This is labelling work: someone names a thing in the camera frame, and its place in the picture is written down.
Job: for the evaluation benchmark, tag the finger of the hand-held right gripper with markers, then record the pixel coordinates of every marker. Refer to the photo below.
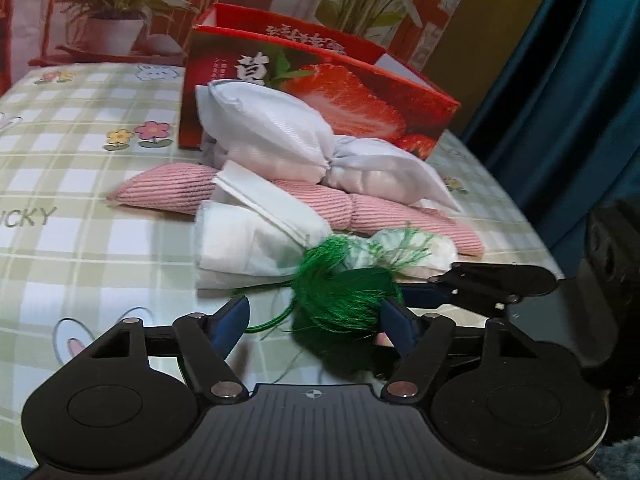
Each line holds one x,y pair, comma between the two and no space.
495,282

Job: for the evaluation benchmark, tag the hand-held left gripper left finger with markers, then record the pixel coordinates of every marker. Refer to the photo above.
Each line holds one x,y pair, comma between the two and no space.
231,322

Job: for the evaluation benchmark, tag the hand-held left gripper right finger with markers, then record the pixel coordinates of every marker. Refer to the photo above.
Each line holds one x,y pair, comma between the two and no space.
400,325

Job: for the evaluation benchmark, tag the white green sachet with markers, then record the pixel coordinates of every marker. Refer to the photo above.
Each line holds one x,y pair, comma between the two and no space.
440,255

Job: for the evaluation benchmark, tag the green cloth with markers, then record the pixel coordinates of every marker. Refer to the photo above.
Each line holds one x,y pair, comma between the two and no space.
340,290

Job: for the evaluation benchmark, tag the white thin cloth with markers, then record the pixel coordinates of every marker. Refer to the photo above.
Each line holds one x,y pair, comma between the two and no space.
235,240

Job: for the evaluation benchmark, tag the pink ribbed cloth bundle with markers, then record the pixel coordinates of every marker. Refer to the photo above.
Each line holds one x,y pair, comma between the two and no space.
165,187

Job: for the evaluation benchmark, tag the white cloth bundle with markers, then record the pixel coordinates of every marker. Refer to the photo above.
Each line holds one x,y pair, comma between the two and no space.
270,130

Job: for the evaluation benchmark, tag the red strawberry print cardboard box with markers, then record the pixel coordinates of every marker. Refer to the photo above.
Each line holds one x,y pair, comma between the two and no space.
350,90

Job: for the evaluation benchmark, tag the checked bunny print tablecloth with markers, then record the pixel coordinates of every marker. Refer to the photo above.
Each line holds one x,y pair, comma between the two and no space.
75,260

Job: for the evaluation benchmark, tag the teal curtain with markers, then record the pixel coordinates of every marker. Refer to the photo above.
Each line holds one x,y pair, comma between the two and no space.
575,85

